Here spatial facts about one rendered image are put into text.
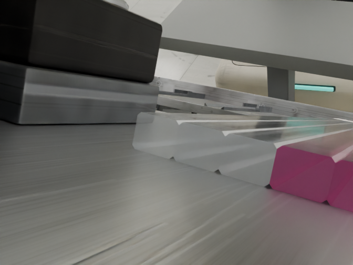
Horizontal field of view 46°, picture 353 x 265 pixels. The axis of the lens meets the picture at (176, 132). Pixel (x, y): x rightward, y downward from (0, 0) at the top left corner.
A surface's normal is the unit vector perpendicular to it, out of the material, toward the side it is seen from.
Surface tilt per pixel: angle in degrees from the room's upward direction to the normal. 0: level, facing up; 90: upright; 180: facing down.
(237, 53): 90
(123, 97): 90
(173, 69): 0
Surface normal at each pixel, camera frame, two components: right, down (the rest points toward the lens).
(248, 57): -0.47, 0.69
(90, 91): 0.87, 0.22
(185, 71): -0.18, -0.69
